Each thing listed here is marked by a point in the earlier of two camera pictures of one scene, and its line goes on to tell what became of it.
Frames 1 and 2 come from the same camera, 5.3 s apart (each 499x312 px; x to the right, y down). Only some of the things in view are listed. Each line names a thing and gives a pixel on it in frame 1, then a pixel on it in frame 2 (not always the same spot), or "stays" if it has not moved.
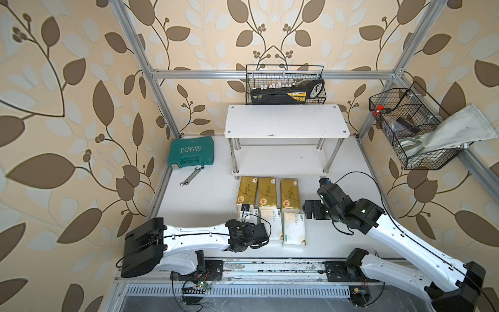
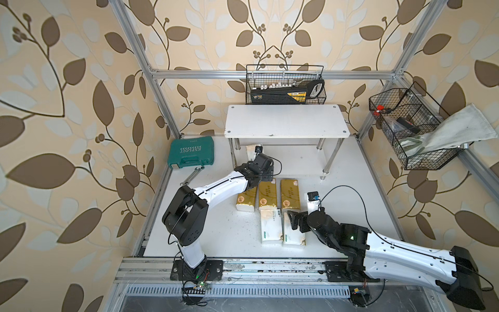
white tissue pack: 250,216 -> 251,152
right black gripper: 316,208 -> 303,217
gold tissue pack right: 290,194 stays
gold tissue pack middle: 268,192 stays
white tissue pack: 271,217 stays
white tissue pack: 294,229 stays
